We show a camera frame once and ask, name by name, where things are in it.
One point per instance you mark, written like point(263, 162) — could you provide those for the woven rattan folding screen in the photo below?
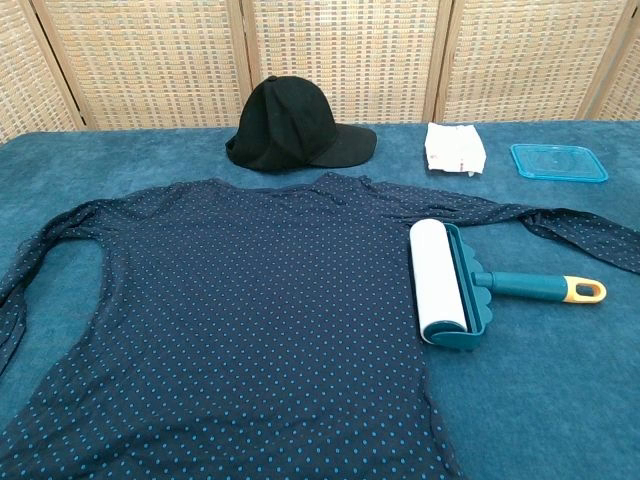
point(320, 60)

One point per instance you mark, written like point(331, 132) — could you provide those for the navy polka dot shirt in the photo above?
point(225, 310)

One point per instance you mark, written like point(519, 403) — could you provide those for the teal table cloth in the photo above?
point(540, 380)

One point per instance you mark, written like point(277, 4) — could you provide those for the black baseball cap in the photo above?
point(290, 125)

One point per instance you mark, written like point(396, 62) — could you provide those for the blue plastic container lid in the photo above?
point(559, 161)

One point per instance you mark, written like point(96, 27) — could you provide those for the white folded cloth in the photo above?
point(454, 147)

